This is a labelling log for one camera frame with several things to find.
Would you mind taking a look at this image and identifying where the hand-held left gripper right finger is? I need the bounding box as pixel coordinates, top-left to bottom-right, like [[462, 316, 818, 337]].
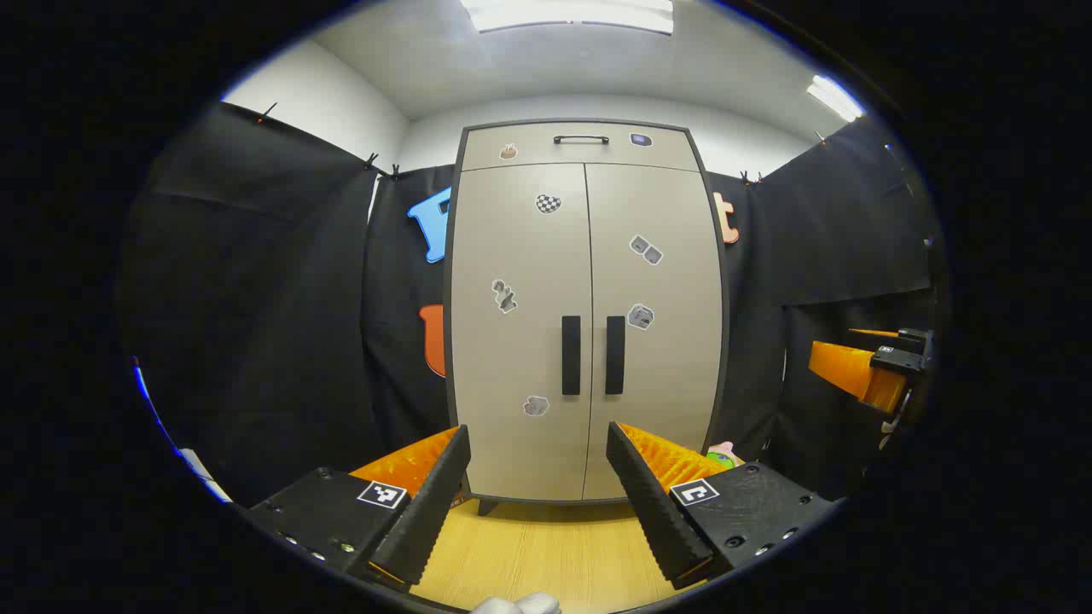
[[606, 420, 841, 591]]

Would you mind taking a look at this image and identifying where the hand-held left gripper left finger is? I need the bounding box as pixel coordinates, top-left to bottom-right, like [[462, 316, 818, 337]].
[[243, 425, 473, 591]]

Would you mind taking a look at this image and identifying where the grey cabinet door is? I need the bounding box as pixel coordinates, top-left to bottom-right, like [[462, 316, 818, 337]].
[[450, 163, 590, 501], [583, 162, 725, 502]]

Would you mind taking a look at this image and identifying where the grey double-door shoe cabinet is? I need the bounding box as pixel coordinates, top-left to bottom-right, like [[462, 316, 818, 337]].
[[442, 118, 731, 517]]

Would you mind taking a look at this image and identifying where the printed paper sheet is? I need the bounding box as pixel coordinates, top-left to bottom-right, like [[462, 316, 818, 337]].
[[179, 448, 233, 504]]

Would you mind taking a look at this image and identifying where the ceiling light panel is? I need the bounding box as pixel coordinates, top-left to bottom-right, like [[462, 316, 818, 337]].
[[461, 0, 676, 36], [806, 74, 868, 123]]

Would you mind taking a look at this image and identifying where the black backdrop cloth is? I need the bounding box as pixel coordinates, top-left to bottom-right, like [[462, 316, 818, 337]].
[[119, 101, 939, 508]]

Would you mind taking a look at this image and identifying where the black right door handle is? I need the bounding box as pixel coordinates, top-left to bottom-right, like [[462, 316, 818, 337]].
[[605, 316, 626, 396]]

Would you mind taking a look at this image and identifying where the black door handle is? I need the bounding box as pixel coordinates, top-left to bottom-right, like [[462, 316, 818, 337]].
[[561, 316, 582, 397], [605, 316, 626, 396]]

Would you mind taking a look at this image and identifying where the black left door handle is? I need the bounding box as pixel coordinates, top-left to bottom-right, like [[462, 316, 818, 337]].
[[561, 316, 582, 397]]

